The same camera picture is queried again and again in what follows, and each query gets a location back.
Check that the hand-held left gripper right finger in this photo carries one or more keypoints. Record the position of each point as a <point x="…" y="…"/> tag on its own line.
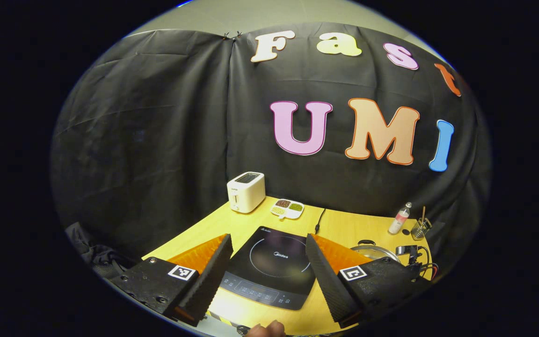
<point x="328" y="281"/>

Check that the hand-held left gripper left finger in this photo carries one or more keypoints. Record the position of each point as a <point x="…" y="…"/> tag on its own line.
<point x="211" y="276"/>

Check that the black induction cooktop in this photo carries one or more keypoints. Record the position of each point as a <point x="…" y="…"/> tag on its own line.
<point x="274" y="267"/>

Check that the clear bottle with pink label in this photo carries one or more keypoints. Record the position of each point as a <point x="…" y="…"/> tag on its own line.
<point x="399" y="220"/>

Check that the white divided dish with beans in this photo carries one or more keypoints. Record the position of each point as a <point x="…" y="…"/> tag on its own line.
<point x="288" y="208"/>

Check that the white toaster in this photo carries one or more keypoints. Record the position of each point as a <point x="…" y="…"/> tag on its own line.
<point x="246" y="192"/>

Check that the dark cloth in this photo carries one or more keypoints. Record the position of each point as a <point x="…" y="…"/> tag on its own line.
<point x="96" y="250"/>

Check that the black backdrop cloth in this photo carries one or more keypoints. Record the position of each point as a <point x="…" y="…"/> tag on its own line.
<point x="148" y="140"/>

